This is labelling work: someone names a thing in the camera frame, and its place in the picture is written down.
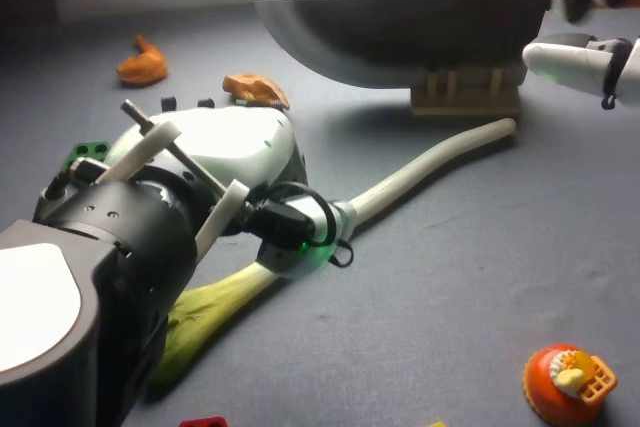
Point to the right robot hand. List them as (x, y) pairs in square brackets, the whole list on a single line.
[(570, 64)]

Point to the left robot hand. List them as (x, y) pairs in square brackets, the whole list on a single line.
[(235, 142)]

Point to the large steel kitchen knife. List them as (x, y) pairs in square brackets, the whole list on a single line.
[(410, 32)]

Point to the long leek stalk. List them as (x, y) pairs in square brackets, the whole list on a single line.
[(400, 179)]

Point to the wooden peg board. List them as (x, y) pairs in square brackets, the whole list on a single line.
[(465, 104)]

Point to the orange toy chicken wing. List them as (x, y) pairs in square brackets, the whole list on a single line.
[(252, 89)]

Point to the orange toy chicken drumstick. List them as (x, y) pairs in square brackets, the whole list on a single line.
[(142, 67)]

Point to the green pentagon five-hole block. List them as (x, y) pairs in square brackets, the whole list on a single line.
[(92, 151)]

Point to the grey table cloth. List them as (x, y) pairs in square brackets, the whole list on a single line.
[(425, 272)]

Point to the red toy block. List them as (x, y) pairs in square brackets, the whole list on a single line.
[(202, 423)]

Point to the orange toy cake with waffle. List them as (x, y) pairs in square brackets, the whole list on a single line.
[(550, 382)]

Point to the yellow rectangular two-hole block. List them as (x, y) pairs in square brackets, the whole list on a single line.
[(435, 424)]

